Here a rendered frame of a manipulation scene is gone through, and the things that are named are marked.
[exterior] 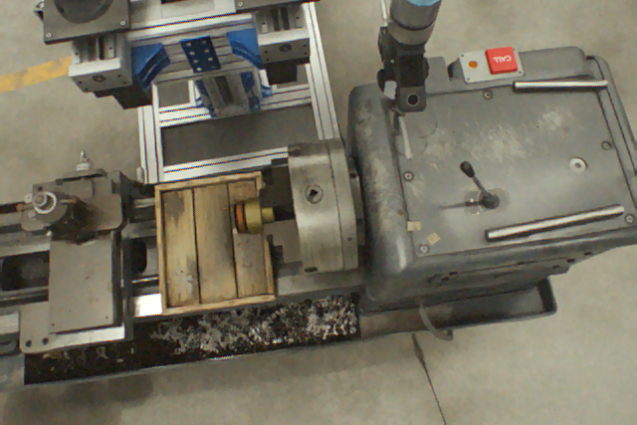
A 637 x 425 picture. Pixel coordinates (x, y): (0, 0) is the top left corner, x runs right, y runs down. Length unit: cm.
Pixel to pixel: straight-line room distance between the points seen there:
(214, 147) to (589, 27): 197
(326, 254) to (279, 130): 122
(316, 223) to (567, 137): 56
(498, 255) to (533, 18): 205
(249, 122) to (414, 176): 133
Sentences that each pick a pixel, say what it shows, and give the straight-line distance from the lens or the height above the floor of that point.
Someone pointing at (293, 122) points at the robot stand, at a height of 21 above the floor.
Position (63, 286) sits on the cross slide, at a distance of 150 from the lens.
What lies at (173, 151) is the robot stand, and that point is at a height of 21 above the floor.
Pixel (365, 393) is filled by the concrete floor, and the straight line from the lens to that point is 230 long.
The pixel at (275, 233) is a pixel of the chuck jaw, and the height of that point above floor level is 111.
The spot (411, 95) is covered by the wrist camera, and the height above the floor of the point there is 150.
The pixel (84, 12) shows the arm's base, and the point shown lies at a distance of 151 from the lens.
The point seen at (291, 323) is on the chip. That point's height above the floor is 60.
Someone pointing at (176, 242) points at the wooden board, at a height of 88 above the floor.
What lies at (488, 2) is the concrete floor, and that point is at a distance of 301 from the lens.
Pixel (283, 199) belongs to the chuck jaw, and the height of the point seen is 113.
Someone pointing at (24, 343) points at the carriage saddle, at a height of 90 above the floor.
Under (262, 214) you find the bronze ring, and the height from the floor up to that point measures 111.
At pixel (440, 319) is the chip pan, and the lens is 179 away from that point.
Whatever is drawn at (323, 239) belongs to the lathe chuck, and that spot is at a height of 120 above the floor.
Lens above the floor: 229
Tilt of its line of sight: 72 degrees down
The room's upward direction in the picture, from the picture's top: 4 degrees counter-clockwise
